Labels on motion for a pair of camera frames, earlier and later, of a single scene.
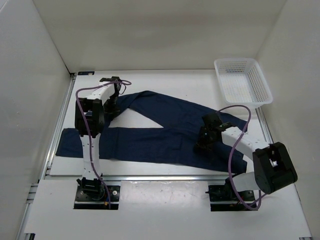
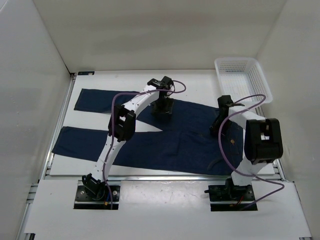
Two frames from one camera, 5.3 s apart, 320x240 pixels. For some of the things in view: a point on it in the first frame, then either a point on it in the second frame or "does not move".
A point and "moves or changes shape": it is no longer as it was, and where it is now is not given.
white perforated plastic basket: (243, 83) does not move
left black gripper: (113, 112) → (167, 110)
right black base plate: (224, 198) does not move
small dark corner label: (85, 73) does not move
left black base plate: (86, 201) does not move
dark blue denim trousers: (151, 130) moves or changes shape
